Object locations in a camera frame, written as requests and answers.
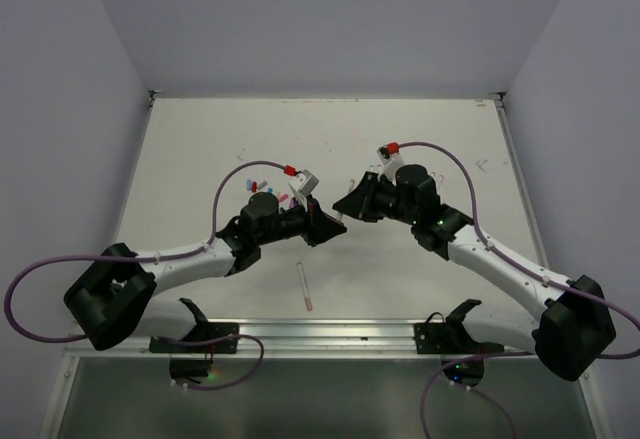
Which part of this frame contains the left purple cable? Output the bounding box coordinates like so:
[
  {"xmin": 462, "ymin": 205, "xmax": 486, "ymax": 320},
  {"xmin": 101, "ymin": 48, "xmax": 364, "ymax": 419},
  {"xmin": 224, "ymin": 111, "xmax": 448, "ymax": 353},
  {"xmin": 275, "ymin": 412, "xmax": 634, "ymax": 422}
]
[{"xmin": 4, "ymin": 159, "xmax": 296, "ymax": 391}]

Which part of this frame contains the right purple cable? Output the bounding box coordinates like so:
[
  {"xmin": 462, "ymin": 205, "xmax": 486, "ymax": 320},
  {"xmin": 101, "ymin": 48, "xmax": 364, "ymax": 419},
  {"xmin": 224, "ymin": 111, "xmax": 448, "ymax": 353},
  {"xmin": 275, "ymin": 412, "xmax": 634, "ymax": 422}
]
[{"xmin": 384, "ymin": 141, "xmax": 640, "ymax": 439}]

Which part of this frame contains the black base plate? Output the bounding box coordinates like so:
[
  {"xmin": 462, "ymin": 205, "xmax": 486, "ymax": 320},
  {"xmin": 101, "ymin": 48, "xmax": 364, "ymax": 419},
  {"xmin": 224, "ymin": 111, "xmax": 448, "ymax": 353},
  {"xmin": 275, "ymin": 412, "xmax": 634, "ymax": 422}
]
[
  {"xmin": 149, "ymin": 322, "xmax": 239, "ymax": 355},
  {"xmin": 413, "ymin": 299, "xmax": 505, "ymax": 355}
]

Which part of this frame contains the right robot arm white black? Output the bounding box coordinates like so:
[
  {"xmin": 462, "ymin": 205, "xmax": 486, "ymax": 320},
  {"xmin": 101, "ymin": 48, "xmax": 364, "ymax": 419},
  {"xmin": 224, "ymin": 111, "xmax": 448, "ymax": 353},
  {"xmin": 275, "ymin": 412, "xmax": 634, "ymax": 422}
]
[{"xmin": 333, "ymin": 165, "xmax": 616, "ymax": 381}]

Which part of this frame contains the aluminium mounting rail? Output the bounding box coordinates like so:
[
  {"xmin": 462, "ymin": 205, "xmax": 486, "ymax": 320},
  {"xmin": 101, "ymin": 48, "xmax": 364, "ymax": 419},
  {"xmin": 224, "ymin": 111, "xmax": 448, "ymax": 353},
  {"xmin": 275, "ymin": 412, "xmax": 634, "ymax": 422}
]
[{"xmin": 64, "ymin": 319, "xmax": 591, "ymax": 360}]

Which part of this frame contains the peach cap pen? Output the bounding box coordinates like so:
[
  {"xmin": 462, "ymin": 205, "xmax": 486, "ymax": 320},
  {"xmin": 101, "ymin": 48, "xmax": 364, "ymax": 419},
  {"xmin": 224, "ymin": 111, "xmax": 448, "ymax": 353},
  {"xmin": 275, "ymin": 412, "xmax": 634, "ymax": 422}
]
[{"xmin": 297, "ymin": 262, "xmax": 313, "ymax": 312}]

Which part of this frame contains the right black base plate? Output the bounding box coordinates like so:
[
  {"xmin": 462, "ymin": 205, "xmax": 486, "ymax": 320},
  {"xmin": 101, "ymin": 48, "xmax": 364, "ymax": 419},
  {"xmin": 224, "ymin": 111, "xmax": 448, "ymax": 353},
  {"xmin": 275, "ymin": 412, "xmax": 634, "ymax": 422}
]
[{"xmin": 413, "ymin": 299, "xmax": 505, "ymax": 355}]

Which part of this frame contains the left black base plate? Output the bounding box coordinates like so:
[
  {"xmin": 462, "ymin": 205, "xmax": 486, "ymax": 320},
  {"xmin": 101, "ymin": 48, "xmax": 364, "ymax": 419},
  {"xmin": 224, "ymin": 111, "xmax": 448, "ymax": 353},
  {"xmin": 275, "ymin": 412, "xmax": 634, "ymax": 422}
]
[{"xmin": 149, "ymin": 322, "xmax": 239, "ymax": 355}]

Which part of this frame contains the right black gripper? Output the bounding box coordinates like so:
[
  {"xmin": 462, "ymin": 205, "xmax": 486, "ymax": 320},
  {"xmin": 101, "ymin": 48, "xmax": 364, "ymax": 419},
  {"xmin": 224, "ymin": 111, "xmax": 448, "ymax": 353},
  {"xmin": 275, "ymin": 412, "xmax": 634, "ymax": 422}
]
[{"xmin": 333, "ymin": 170, "xmax": 418, "ymax": 225}]

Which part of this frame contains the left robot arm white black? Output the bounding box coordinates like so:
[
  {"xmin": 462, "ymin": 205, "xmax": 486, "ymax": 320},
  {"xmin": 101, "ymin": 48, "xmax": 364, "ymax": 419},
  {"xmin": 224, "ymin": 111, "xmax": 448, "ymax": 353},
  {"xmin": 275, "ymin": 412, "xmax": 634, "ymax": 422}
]
[{"xmin": 63, "ymin": 193, "xmax": 347, "ymax": 352}]

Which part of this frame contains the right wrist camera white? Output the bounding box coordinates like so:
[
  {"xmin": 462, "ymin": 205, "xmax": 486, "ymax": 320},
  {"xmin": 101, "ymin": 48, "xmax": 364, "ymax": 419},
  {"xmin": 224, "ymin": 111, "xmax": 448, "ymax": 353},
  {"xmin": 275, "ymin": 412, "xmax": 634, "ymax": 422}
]
[{"xmin": 377, "ymin": 142, "xmax": 405, "ymax": 181}]

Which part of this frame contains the purple cable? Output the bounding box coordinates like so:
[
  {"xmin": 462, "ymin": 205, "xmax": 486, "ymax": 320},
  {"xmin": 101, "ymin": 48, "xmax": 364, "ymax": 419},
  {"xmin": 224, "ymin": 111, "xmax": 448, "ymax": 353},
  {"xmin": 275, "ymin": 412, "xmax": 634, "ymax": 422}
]
[
  {"xmin": 4, "ymin": 159, "xmax": 296, "ymax": 391},
  {"xmin": 384, "ymin": 141, "xmax": 640, "ymax": 439}
]

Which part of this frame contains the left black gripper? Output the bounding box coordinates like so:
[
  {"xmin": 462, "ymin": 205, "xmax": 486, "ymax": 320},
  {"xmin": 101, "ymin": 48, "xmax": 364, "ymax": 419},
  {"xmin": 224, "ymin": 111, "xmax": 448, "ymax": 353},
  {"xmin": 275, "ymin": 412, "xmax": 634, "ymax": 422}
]
[{"xmin": 257, "ymin": 193, "xmax": 346, "ymax": 247}]

